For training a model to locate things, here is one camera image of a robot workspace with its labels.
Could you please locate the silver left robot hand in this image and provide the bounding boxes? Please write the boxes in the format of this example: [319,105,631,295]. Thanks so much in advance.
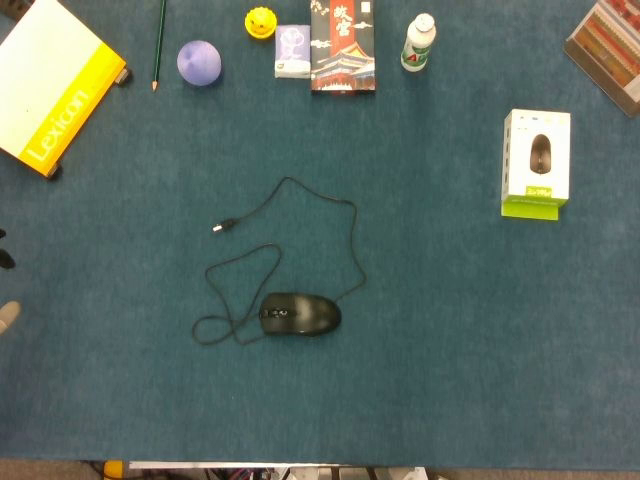
[0,228,22,337]

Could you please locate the black mouse cable with USB plug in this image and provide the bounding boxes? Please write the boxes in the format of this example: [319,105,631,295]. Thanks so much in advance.
[192,176,369,347]

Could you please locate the black computer mouse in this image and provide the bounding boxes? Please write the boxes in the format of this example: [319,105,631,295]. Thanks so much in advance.
[258,292,343,337]

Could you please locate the white green mouse packaging box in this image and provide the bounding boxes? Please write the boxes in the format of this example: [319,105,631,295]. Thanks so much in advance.
[500,108,572,221]

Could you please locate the white yellow Lexicon book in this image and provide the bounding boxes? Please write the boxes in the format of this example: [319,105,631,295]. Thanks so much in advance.
[0,0,127,179]

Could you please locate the black book stand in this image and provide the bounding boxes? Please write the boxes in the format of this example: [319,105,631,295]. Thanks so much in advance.
[46,66,134,182]

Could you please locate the green pencil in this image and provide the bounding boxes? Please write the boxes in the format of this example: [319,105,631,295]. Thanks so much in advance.
[150,0,167,92]

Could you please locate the purple-blue ball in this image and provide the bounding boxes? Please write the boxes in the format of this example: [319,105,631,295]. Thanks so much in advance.
[176,39,223,87]

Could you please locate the yellow duck toy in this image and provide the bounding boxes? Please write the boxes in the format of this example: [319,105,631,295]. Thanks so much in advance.
[244,7,279,41]

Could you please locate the white blue tissue pack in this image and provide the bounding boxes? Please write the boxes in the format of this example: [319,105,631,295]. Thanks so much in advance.
[274,23,312,80]

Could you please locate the dark palace print box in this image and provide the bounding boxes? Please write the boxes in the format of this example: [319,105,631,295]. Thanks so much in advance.
[309,0,377,96]

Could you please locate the white drink bottle green label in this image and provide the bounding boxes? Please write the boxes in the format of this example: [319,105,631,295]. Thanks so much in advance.
[400,13,437,74]

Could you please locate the striped box at corner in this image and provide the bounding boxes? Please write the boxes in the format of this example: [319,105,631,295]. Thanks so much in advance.
[563,0,640,119]

